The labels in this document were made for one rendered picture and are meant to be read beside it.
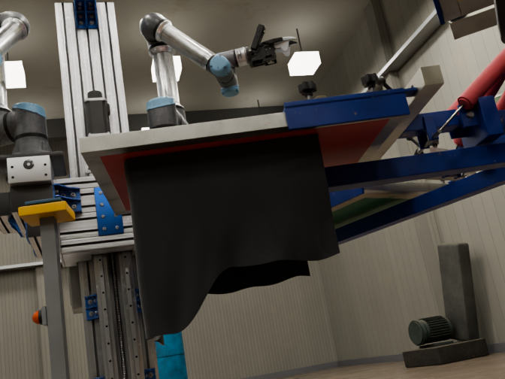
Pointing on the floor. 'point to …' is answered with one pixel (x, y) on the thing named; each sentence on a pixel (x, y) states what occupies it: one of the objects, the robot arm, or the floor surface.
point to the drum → (171, 357)
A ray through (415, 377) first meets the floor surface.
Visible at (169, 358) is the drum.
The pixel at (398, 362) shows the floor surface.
